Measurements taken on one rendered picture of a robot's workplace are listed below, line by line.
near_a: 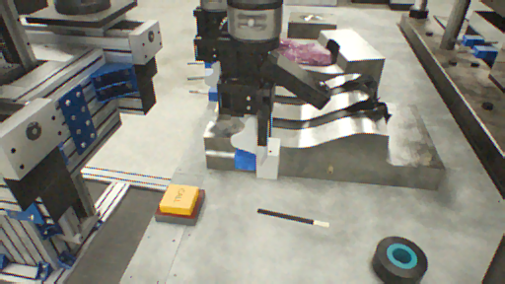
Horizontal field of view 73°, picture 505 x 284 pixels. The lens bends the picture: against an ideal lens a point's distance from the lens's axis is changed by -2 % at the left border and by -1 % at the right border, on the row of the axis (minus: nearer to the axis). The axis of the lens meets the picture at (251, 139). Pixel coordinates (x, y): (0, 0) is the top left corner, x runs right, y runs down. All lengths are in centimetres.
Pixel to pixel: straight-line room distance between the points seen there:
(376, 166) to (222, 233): 34
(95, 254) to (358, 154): 107
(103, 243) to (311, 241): 100
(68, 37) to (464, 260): 110
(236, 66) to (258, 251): 32
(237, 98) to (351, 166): 33
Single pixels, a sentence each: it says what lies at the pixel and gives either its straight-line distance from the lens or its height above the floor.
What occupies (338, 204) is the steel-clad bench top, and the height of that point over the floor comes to 80.
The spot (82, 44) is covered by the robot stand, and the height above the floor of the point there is 95.
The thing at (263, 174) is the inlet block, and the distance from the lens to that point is 60.
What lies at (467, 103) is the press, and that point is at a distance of 125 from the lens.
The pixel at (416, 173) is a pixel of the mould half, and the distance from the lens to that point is 78.
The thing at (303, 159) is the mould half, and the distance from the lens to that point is 73.
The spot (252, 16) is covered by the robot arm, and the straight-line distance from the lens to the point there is 45.
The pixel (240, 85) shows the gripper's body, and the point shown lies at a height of 109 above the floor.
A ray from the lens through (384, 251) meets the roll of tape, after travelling 63.
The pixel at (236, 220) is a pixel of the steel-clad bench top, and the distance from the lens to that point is 68.
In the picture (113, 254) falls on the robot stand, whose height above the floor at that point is 21.
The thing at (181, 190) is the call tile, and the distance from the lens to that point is 69.
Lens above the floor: 132
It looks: 37 degrees down
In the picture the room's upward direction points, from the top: straight up
